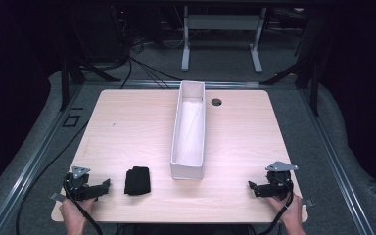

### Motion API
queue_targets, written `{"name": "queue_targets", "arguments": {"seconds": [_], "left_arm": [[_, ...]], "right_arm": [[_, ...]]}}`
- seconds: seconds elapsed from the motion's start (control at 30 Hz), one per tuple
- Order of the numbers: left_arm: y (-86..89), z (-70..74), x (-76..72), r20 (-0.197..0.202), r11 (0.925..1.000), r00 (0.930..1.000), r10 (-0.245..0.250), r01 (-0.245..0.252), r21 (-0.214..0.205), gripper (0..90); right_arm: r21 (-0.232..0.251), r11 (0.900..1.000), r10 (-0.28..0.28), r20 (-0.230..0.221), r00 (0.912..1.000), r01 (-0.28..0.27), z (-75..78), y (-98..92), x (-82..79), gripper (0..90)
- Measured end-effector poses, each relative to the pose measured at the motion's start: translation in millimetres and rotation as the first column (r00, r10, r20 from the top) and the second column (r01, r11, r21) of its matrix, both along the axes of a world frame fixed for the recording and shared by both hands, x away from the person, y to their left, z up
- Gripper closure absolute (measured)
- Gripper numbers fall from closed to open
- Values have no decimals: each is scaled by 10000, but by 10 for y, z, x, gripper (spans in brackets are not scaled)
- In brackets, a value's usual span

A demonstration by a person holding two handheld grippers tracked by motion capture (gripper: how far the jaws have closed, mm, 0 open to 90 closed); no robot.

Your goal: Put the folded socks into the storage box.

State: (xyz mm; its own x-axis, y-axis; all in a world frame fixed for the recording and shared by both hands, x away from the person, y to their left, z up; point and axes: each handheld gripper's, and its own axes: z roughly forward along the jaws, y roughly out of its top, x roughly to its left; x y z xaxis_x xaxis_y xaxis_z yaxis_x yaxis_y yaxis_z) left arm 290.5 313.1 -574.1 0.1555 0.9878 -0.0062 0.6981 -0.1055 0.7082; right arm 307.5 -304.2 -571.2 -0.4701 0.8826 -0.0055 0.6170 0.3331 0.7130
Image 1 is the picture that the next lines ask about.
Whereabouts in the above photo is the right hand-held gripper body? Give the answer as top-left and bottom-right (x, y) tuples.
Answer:
(264, 160), (300, 201)

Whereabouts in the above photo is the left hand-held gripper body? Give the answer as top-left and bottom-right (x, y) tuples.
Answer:
(49, 165), (94, 203)

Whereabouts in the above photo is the black cloth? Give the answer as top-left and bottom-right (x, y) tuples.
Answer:
(123, 165), (152, 197)

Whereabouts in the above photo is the long white box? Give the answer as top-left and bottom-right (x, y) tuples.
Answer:
(169, 79), (207, 181)

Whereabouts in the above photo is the person's left hand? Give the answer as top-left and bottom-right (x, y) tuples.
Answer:
(59, 196), (96, 235)

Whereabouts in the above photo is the person's right hand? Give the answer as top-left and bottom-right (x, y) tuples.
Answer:
(266, 193), (304, 235)

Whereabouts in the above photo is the black metal stand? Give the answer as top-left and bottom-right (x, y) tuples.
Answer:
(259, 53), (321, 117)
(59, 53), (122, 113)

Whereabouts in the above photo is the dark computer tower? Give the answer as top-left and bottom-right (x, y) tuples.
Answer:
(68, 2), (129, 65)

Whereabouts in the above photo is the black floor cable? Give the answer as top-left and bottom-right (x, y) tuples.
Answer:
(15, 119), (90, 235)

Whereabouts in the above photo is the aluminium floor rail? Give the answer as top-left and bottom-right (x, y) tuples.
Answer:
(77, 79), (303, 91)
(298, 87), (376, 235)
(0, 83), (85, 235)

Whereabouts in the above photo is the bundle of black cables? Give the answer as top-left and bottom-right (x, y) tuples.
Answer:
(119, 35), (184, 90)

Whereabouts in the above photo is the white metal desk frame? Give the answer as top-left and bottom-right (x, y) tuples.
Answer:
(180, 5), (268, 74)

